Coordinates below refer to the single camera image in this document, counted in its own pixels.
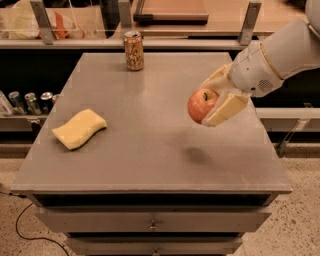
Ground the metal bracket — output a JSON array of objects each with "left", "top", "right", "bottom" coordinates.
[
  {"left": 118, "top": 0, "right": 132, "bottom": 37},
  {"left": 238, "top": 1, "right": 262, "bottom": 46},
  {"left": 30, "top": 0, "right": 55, "bottom": 45}
]

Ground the middle metal bracket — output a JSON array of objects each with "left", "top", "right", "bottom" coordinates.
[{"left": 118, "top": 0, "right": 132, "bottom": 37}]

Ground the red apple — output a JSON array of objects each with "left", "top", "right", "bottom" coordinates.
[{"left": 187, "top": 88, "right": 219, "bottom": 124}]

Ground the yellow sponge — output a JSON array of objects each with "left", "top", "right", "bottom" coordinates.
[{"left": 52, "top": 109, "right": 107, "bottom": 150}]

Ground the drawer with knob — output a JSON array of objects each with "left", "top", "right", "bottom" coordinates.
[
  {"left": 35, "top": 207, "right": 271, "bottom": 233},
  {"left": 66, "top": 237, "right": 242, "bottom": 256}
]

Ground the lower drawer with knob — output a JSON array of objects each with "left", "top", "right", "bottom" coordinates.
[{"left": 66, "top": 237, "right": 242, "bottom": 256}]

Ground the white and orange bag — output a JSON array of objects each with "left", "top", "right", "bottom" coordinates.
[{"left": 6, "top": 0, "right": 85, "bottom": 39}]

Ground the grey drawer cabinet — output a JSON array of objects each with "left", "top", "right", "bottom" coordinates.
[{"left": 12, "top": 53, "right": 290, "bottom": 239}]

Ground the orange soda can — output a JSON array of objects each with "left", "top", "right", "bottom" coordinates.
[{"left": 124, "top": 31, "right": 144, "bottom": 71}]

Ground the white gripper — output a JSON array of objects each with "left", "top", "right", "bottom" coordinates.
[{"left": 200, "top": 42, "right": 284, "bottom": 127}]

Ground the red can on shelf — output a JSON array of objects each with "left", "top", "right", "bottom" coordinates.
[{"left": 52, "top": 94, "right": 60, "bottom": 105}]

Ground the green can on shelf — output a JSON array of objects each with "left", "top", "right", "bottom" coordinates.
[{"left": 24, "top": 92, "right": 42, "bottom": 115}]

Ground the black floor cable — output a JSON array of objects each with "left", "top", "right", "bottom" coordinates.
[{"left": 0, "top": 190, "right": 70, "bottom": 256}]

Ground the right metal bracket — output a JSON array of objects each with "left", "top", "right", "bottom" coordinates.
[{"left": 238, "top": 1, "right": 262, "bottom": 46}]

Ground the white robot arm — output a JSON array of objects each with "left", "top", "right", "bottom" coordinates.
[{"left": 200, "top": 0, "right": 320, "bottom": 127}]

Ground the upper drawer with knob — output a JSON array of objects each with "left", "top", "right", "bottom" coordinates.
[{"left": 35, "top": 207, "right": 271, "bottom": 233}]

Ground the left metal bracket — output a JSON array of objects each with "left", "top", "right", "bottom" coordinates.
[{"left": 30, "top": 0, "right": 55, "bottom": 45}]

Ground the dark framed wooden tray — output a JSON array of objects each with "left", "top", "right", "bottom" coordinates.
[{"left": 133, "top": 0, "right": 209, "bottom": 24}]

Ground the silver can on shelf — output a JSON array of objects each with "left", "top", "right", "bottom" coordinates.
[{"left": 9, "top": 91, "right": 27, "bottom": 115}]

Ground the dark can on shelf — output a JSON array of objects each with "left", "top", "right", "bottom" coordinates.
[{"left": 40, "top": 92, "right": 53, "bottom": 112}]

